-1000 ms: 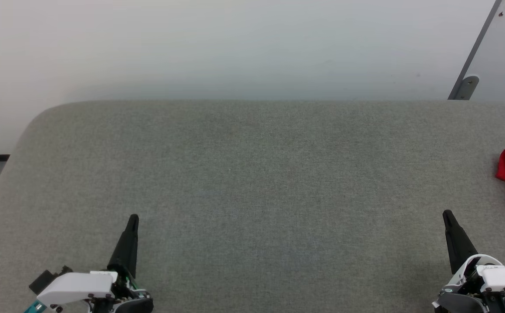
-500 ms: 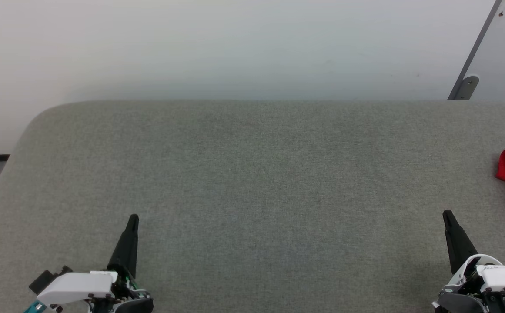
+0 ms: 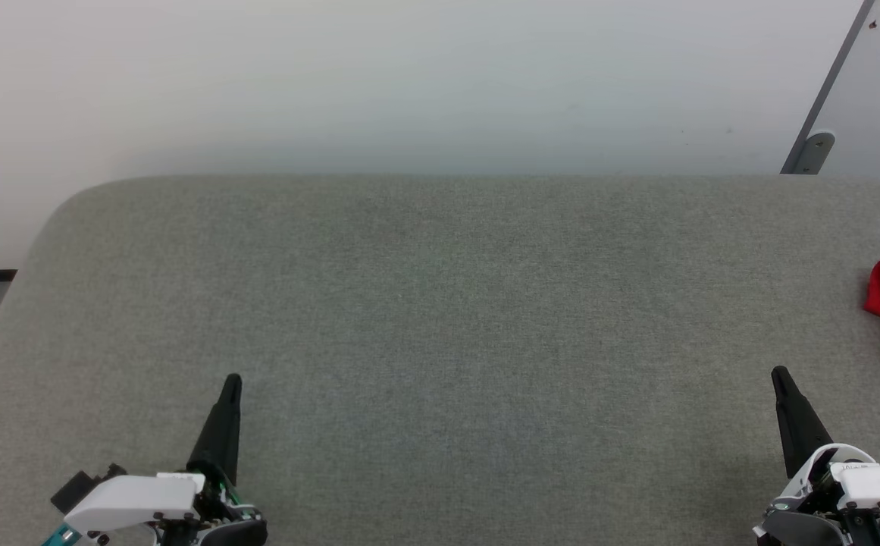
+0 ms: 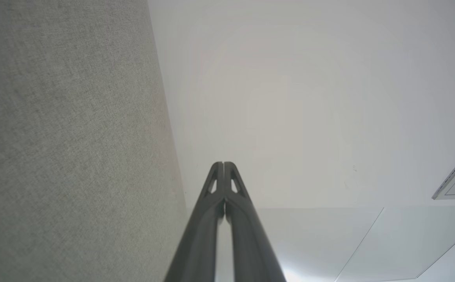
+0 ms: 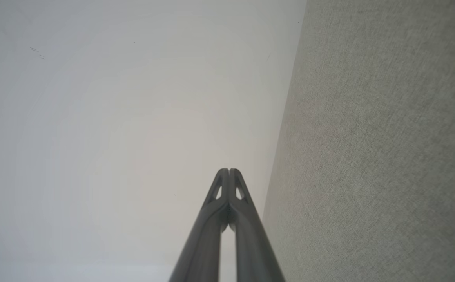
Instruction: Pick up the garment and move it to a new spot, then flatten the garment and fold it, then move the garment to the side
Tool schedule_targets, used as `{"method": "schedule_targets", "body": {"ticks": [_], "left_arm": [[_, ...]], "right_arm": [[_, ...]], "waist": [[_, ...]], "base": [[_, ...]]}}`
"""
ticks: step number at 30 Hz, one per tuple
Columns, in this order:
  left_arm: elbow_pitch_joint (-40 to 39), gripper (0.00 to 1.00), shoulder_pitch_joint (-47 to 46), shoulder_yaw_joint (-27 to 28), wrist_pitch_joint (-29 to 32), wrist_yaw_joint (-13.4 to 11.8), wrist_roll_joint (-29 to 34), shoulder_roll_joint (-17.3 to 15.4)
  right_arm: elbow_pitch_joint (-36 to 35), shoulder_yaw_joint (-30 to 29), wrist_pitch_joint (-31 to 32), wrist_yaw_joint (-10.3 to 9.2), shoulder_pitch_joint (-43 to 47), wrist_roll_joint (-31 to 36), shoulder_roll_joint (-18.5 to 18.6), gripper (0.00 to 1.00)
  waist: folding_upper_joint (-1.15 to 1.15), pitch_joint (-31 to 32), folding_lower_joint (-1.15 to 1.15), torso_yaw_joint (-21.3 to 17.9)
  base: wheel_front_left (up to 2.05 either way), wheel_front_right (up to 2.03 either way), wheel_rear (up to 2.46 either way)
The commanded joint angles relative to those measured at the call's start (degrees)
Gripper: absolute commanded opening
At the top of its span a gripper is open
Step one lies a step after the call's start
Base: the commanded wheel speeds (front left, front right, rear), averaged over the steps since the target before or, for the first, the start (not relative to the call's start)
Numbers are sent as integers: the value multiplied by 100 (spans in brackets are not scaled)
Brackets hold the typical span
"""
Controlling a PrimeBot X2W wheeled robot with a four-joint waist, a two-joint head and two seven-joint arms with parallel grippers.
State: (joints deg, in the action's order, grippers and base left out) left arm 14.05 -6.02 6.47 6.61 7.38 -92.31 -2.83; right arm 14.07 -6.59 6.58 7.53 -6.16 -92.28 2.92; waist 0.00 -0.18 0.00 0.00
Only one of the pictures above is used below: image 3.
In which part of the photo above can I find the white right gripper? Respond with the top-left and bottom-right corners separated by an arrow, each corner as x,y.
754,366 -> 880,546

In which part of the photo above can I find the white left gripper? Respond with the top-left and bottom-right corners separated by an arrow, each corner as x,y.
63,373 -> 270,546

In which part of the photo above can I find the grey metal post with bracket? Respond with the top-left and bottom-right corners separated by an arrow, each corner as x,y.
779,0 -> 876,175

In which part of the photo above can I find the grey fabric sofa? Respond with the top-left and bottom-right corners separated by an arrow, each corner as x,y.
0,174 -> 880,546

